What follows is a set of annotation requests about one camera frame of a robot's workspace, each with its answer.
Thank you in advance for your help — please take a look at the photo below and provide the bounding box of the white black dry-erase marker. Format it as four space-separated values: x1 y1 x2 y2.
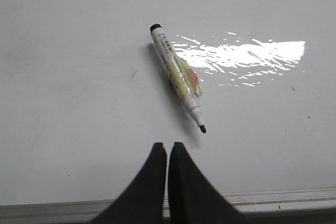
150 24 206 133

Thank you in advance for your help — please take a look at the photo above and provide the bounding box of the white whiteboard with aluminium frame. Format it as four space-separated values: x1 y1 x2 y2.
1 0 335 223

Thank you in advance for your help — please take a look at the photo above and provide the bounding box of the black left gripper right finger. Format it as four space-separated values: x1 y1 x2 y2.
168 142 248 223

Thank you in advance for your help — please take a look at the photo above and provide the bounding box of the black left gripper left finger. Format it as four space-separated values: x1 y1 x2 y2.
90 142 167 223

